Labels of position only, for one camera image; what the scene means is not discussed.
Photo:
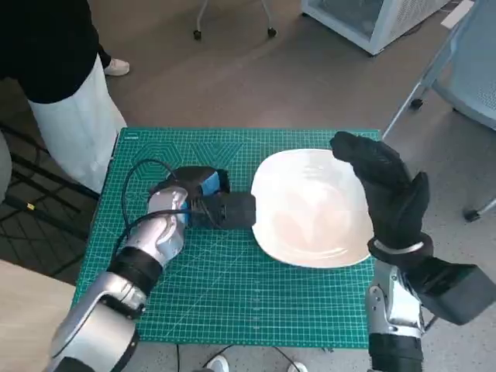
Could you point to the white robot foot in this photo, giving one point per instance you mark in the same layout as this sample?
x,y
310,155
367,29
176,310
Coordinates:
x,y
298,367
219,364

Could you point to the person in black top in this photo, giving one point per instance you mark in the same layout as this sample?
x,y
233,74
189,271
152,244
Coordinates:
x,y
46,46

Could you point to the black left robot hand, blue tape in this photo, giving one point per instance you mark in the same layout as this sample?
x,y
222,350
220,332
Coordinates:
x,y
193,178

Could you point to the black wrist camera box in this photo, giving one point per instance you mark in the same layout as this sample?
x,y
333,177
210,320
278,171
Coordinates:
x,y
232,211
457,290

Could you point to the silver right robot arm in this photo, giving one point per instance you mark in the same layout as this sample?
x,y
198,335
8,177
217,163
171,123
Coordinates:
x,y
391,302

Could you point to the white rolling chair base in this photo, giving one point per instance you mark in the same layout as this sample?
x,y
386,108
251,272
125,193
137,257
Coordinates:
x,y
197,33

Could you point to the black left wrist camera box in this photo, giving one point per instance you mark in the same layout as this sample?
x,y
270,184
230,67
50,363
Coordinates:
x,y
232,211

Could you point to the white square plate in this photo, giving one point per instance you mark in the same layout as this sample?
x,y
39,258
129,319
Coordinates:
x,y
310,209

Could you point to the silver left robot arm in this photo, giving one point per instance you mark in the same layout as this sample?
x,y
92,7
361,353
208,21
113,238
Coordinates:
x,y
97,321

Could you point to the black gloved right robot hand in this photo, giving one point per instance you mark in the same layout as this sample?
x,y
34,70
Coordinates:
x,y
391,193

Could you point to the white glass cabinet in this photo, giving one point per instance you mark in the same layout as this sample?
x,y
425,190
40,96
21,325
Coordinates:
x,y
368,23

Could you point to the green cutting mat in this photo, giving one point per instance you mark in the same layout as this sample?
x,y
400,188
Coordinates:
x,y
232,279

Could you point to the grey mesh chair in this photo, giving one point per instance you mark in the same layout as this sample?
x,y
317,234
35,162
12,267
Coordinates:
x,y
472,77

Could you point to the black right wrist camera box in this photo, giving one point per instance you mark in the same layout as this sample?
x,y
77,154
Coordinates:
x,y
457,290

